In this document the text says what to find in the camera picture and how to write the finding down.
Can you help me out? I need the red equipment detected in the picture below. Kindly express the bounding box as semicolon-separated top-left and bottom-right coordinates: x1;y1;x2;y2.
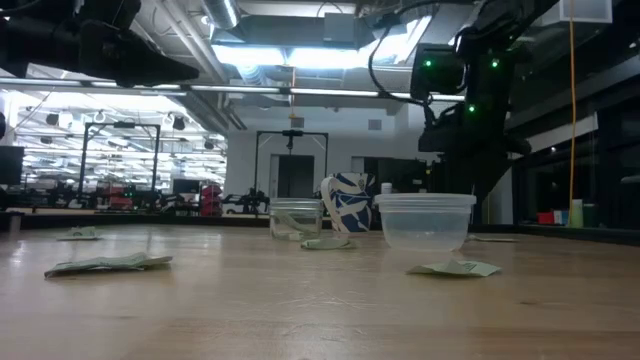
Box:
199;183;224;217

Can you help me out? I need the white blue patterned mug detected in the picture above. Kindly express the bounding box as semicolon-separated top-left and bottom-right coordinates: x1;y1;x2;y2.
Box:
320;172;376;234

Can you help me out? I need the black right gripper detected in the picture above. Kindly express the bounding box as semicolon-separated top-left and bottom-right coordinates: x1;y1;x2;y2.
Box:
418;104;532;199

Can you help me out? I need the long LED light bar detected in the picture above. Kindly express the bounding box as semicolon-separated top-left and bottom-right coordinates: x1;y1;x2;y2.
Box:
0;77;469;103

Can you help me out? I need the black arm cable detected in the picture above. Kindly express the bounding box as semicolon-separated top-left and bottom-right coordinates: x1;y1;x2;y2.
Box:
367;0;441;121

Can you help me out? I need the black station frame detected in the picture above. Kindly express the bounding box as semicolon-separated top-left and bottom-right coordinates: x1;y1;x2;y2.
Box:
253;129;330;214
77;121;162;201

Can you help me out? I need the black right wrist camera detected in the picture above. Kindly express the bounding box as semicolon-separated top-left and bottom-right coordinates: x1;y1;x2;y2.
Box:
409;43;469;101

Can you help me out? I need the dark computer monitor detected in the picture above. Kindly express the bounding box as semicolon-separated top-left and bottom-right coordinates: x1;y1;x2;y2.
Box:
172;178;201;195
0;145;25;186

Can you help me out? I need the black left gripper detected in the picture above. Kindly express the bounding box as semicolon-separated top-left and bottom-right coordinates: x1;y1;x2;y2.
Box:
74;22;200;89

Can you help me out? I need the clear plastic container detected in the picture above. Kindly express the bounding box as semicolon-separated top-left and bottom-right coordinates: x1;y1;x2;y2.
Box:
374;192;478;253

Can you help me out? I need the clear glass jar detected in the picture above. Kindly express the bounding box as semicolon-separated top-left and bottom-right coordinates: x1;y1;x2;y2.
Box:
268;197;325;242

